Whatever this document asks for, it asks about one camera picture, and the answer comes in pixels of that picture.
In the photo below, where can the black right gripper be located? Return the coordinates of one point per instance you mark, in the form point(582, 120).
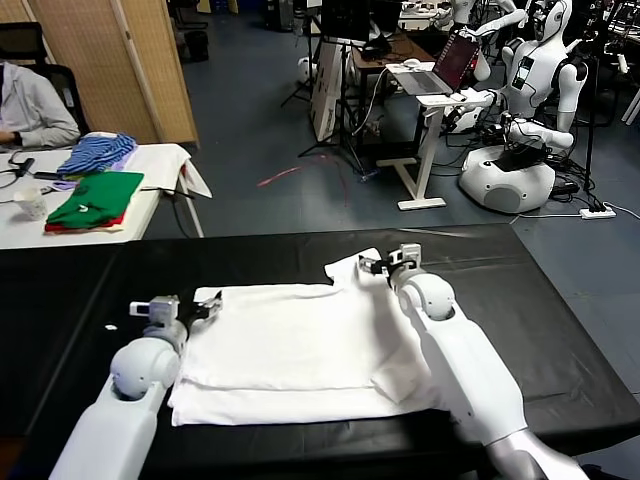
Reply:
point(390, 270)

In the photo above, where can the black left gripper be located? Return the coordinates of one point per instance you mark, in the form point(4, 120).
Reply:
point(187, 314)

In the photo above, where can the white t-shirt with red print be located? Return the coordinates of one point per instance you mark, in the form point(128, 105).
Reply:
point(300, 350)

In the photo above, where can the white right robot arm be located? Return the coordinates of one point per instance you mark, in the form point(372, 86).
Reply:
point(465, 360)

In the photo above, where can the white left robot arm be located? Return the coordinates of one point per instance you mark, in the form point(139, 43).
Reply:
point(135, 370)

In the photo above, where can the blue striped clothes pile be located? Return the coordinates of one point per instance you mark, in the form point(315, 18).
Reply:
point(100, 149)

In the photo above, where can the white side table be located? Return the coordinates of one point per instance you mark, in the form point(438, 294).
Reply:
point(140, 215)

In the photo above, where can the white laptop stand desk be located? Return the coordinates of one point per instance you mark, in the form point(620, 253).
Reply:
point(425, 150)

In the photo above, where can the white cloth bag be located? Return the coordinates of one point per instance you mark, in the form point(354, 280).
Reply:
point(155, 166)

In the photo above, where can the green folded shirt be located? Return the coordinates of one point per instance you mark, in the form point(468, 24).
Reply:
point(100, 199)

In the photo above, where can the lavender folded cloth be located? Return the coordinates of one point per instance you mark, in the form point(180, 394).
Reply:
point(122, 161)

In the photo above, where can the red folded shirt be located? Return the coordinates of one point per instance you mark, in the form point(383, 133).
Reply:
point(55, 228)

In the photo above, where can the white printed board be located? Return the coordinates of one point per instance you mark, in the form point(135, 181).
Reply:
point(325, 95)

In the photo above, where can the grey laptop with red screen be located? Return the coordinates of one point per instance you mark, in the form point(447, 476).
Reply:
point(425, 81)

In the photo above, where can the white paper cup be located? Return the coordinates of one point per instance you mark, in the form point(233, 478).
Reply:
point(31, 205)

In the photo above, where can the white computer mouse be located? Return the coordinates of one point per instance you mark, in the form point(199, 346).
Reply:
point(411, 63)

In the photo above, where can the black phone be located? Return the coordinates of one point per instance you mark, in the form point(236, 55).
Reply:
point(47, 175)

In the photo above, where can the white round device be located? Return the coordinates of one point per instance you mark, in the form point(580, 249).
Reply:
point(303, 69)

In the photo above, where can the black tripod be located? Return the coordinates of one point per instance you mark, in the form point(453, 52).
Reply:
point(310, 60)

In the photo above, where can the brown wooden desk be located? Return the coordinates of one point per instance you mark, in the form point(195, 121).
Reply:
point(400, 49)

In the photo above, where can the white power strip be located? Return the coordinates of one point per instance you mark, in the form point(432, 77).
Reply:
point(597, 213)

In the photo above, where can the black monitor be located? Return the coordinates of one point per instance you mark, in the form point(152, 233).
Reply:
point(345, 19)

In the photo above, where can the white humanoid robot on base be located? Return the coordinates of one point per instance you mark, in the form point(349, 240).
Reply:
point(535, 75)

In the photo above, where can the black stand pole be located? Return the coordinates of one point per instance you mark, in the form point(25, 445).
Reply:
point(591, 125)

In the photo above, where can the black trash bin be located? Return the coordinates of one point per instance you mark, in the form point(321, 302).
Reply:
point(197, 46)

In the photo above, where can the seated person in white hoodie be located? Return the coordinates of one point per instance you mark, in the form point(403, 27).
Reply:
point(35, 110)

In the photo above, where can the black office chair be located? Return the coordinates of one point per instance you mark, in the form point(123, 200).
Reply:
point(65, 85)

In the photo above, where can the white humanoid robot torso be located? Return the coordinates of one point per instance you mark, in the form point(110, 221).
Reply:
point(462, 12)

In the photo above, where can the bamboo folding screen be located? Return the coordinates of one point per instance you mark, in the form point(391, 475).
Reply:
point(100, 60)

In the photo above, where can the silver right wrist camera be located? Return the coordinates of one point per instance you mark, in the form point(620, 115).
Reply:
point(407, 255)

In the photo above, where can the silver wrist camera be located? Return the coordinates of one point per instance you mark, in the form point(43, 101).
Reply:
point(407, 255)
point(162, 310)

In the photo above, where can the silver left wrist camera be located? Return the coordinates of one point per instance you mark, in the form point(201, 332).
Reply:
point(162, 310)

